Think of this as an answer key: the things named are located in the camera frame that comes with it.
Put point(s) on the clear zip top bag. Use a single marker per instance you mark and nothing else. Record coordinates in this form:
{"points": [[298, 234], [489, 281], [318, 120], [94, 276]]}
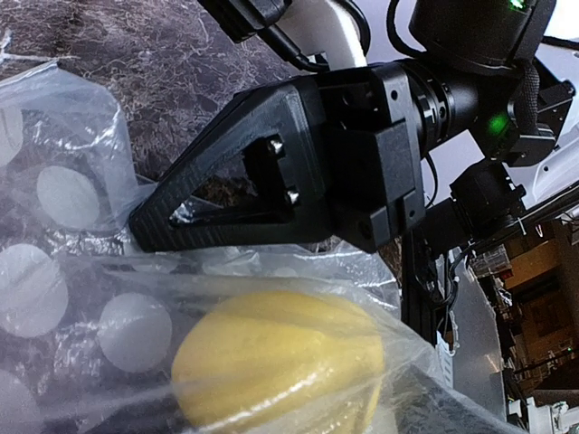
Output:
{"points": [[90, 326]]}

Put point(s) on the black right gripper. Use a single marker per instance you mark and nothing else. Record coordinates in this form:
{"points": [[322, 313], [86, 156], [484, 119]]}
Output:
{"points": [[255, 175]]}

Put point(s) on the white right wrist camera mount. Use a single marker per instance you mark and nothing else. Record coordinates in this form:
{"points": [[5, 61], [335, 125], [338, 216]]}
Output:
{"points": [[312, 36]]}

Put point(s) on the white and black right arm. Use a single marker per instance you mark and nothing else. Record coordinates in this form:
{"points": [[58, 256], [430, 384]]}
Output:
{"points": [[485, 103]]}

